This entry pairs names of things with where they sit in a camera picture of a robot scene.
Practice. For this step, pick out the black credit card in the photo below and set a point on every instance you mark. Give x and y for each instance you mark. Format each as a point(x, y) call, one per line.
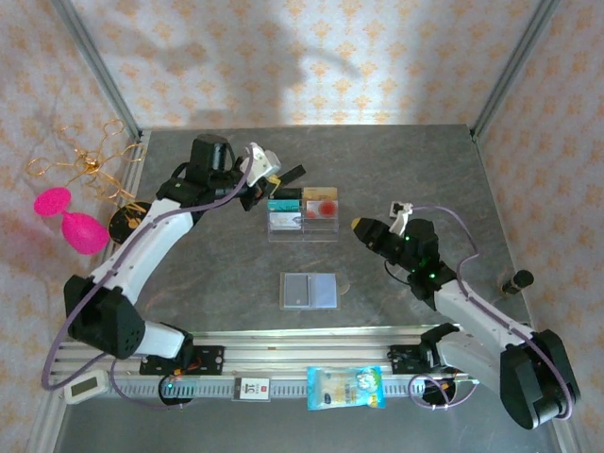
point(290, 194)
point(293, 173)

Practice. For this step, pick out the beige card holder wallet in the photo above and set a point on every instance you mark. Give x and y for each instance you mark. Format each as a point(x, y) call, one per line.
point(325, 290)

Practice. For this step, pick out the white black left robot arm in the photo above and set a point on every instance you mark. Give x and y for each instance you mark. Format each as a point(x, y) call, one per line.
point(141, 240)

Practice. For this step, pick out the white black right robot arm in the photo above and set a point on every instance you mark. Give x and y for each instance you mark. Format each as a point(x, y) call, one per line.
point(481, 316)

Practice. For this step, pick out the teal credit card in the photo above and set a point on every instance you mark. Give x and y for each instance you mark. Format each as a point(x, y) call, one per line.
point(283, 205)

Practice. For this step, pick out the pale white credit card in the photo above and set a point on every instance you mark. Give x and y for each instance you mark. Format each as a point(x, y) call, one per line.
point(284, 220)

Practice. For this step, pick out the card with red circle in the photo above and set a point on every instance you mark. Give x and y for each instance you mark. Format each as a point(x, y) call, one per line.
point(322, 208)

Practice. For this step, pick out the gold credit card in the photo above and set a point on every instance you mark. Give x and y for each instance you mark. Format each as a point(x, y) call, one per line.
point(320, 193)

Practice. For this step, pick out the clear acrylic card stand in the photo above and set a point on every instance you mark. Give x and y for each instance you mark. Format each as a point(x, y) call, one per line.
point(302, 235)

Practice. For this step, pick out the white label card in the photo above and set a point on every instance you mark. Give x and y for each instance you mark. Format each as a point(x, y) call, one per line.
point(251, 389)

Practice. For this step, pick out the black cylinder brown end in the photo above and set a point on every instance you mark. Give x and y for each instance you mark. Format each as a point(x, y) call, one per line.
point(519, 282)

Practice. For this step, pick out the pink goblet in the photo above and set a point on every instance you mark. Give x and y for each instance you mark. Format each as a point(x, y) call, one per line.
point(80, 231)

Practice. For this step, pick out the blue snack packet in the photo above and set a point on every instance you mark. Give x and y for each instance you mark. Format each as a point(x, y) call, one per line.
point(345, 388)

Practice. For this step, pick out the grey metal sheet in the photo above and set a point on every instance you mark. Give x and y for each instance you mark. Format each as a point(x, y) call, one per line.
point(283, 429)

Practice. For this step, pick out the white digital timer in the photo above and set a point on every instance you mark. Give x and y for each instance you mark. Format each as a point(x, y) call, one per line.
point(86, 388)

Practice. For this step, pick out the aluminium table side rail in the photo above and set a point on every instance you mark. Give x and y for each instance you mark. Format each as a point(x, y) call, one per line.
point(491, 189)
point(133, 174)

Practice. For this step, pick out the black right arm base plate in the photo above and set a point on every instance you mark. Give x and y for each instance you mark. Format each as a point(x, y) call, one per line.
point(403, 358)

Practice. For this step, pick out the aluminium frame post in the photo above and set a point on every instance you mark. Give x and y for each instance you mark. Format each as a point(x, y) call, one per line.
point(94, 66)
point(514, 66)

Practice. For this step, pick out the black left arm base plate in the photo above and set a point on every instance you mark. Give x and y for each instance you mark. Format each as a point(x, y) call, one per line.
point(210, 359)

